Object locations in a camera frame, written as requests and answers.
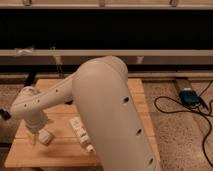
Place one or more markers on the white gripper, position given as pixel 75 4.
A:
pixel 34 126

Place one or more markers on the white sponge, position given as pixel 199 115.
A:
pixel 45 136

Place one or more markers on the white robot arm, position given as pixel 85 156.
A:
pixel 99 89

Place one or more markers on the black object on floor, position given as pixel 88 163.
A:
pixel 4 114

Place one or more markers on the white tube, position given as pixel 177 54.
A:
pixel 81 134

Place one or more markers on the black table leg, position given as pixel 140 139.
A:
pixel 30 78

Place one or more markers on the blue power box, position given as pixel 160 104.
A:
pixel 189 97

